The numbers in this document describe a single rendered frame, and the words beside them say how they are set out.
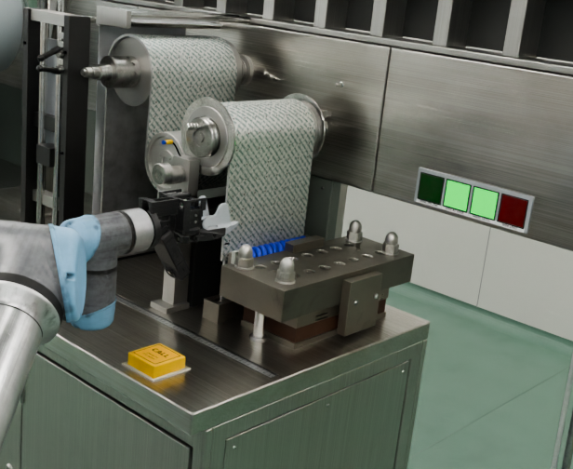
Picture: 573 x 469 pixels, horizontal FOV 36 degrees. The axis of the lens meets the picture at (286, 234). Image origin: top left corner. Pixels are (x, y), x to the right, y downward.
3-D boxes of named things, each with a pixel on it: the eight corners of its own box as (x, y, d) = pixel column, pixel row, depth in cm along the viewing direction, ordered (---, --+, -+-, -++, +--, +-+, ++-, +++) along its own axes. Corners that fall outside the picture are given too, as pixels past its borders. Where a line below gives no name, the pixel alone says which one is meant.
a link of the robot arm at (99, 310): (56, 311, 155) (58, 251, 152) (120, 317, 155) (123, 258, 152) (42, 328, 147) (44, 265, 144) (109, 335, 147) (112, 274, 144)
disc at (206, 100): (178, 167, 174) (183, 91, 170) (179, 166, 174) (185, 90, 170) (231, 183, 165) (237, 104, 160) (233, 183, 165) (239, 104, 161)
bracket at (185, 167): (148, 307, 176) (157, 156, 167) (173, 301, 181) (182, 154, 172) (164, 315, 173) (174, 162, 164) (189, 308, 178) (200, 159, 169)
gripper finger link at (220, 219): (248, 202, 165) (207, 207, 159) (246, 233, 166) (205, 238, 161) (239, 198, 167) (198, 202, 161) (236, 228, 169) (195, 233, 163)
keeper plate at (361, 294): (336, 333, 170) (342, 279, 167) (367, 322, 177) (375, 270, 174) (346, 337, 169) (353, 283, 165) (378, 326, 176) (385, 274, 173)
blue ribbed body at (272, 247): (227, 265, 171) (229, 248, 170) (301, 247, 187) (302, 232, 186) (240, 271, 169) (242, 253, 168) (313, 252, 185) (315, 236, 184)
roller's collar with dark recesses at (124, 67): (97, 86, 180) (99, 53, 178) (121, 85, 184) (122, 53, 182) (116, 90, 176) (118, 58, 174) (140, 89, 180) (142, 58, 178)
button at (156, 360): (126, 365, 150) (127, 352, 150) (158, 355, 155) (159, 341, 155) (153, 380, 146) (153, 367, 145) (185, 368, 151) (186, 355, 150)
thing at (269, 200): (219, 260, 170) (228, 166, 165) (300, 242, 187) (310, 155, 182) (221, 261, 170) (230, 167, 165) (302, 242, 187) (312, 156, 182)
